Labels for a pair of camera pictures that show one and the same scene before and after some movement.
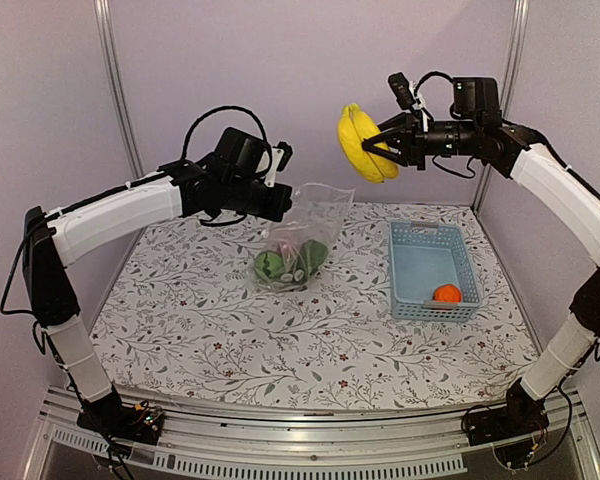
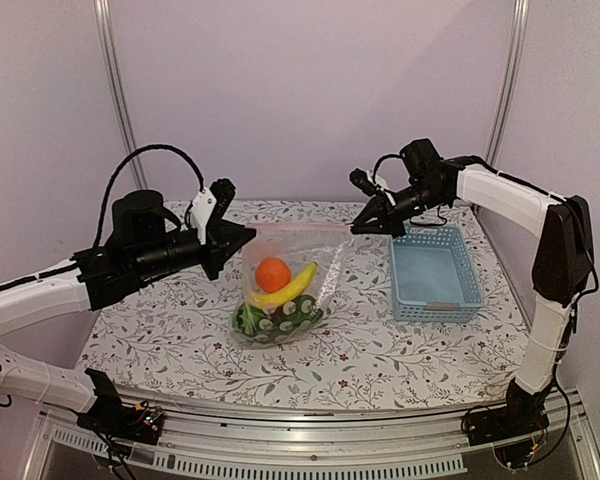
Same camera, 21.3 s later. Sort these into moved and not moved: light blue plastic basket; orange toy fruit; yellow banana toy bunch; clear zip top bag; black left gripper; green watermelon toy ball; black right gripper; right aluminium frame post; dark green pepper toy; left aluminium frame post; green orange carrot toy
Moved: black left gripper; dark green pepper toy; yellow banana toy bunch; green orange carrot toy; orange toy fruit; black right gripper; clear zip top bag; green watermelon toy ball
Not moved: light blue plastic basket; right aluminium frame post; left aluminium frame post
